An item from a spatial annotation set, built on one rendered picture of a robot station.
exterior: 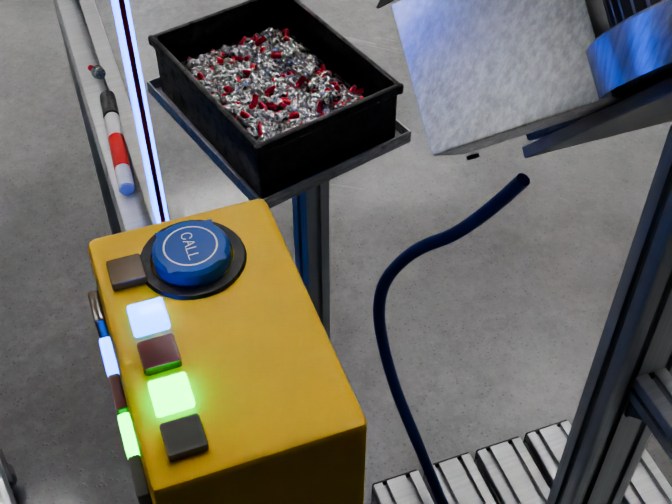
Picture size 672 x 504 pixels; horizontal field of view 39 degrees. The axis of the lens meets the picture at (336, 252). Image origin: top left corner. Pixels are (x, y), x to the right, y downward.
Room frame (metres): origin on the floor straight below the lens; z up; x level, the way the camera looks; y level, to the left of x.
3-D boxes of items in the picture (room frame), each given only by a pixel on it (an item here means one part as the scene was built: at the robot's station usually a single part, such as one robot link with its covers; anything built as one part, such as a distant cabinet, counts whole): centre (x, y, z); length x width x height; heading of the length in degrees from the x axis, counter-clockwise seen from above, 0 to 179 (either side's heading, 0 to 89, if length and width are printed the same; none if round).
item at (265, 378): (0.29, 0.06, 1.02); 0.16 x 0.10 x 0.11; 20
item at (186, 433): (0.22, 0.07, 1.08); 0.02 x 0.02 x 0.01; 20
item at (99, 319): (0.31, 0.12, 1.04); 0.02 x 0.01 x 0.03; 20
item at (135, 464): (0.21, 0.09, 1.04); 0.02 x 0.01 x 0.03; 20
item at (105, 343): (0.28, 0.11, 1.04); 0.02 x 0.01 x 0.03; 20
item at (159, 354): (0.27, 0.08, 1.08); 0.02 x 0.02 x 0.01; 20
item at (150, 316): (0.29, 0.09, 1.08); 0.02 x 0.02 x 0.01; 20
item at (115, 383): (0.26, 0.10, 1.04); 0.02 x 0.01 x 0.03; 20
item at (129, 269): (0.32, 0.11, 1.08); 0.02 x 0.02 x 0.01; 20
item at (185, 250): (0.33, 0.07, 1.08); 0.04 x 0.04 x 0.02
